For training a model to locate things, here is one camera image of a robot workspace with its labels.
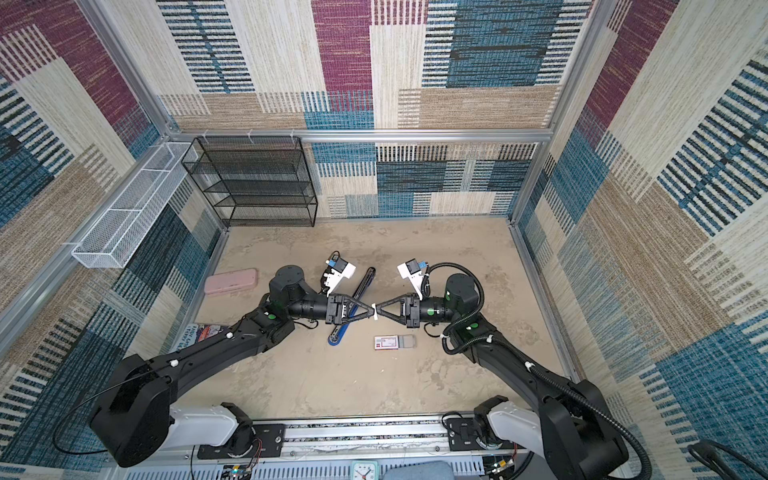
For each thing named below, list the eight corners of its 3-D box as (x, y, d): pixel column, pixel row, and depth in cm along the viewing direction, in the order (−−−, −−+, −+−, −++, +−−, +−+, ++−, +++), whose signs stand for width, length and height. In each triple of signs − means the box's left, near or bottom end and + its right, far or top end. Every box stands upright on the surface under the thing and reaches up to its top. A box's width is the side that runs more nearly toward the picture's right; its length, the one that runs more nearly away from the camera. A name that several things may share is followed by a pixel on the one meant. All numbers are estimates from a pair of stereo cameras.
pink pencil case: (207, 295, 103) (203, 290, 100) (210, 281, 106) (205, 276, 103) (257, 286, 105) (253, 280, 102) (257, 273, 108) (254, 267, 106)
